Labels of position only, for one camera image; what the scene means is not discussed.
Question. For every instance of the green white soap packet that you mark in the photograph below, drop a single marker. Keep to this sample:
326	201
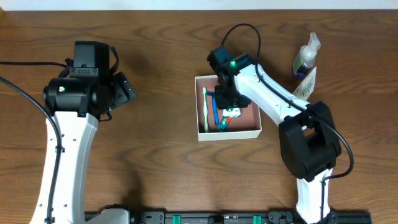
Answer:
231	112

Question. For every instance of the green white toothbrush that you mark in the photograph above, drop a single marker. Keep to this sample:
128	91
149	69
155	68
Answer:
205	110

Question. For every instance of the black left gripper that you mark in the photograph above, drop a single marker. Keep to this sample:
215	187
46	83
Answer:
123	90

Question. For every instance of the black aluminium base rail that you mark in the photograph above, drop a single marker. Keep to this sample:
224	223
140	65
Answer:
227	217

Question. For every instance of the clear blue soap pump bottle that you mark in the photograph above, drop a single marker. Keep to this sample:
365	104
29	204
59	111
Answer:
305	59

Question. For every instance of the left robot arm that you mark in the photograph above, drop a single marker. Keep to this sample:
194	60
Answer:
86	89

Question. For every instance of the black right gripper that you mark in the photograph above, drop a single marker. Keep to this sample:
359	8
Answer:
232	101

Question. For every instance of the red green toothpaste tube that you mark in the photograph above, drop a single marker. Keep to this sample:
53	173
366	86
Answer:
223	125

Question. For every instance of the white square cardboard box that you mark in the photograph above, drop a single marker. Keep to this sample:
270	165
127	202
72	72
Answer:
247	126

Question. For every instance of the blue disposable razor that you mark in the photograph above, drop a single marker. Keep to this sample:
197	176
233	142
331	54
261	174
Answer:
214	106

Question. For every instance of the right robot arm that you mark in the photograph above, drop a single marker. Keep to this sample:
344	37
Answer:
309	142

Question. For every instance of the white floral lotion tube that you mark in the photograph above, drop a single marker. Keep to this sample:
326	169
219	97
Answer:
307	86

